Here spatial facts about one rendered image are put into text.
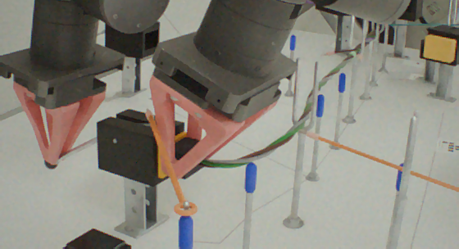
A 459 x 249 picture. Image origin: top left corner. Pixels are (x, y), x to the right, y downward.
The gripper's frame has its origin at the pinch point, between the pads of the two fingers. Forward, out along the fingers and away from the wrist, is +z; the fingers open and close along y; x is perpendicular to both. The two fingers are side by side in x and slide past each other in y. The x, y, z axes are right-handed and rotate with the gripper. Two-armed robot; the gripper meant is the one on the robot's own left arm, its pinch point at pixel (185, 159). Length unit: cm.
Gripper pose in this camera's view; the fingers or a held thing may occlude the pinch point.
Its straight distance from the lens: 47.5
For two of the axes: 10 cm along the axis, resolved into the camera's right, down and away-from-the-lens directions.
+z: -3.8, 8.0, 4.6
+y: 4.6, -2.7, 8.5
